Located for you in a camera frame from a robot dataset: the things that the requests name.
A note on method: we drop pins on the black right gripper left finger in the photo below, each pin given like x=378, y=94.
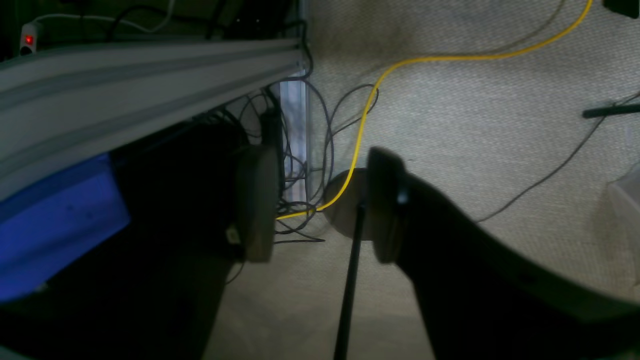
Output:
x=240, y=183

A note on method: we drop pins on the white power strip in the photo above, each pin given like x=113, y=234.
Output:
x=29, y=38

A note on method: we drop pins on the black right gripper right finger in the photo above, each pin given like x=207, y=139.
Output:
x=479, y=299

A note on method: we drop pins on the aluminium frame beam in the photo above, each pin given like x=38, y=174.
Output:
x=61, y=107

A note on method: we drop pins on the blue box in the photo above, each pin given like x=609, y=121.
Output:
x=52, y=223

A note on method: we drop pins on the black tripod leg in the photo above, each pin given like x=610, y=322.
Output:
x=613, y=110

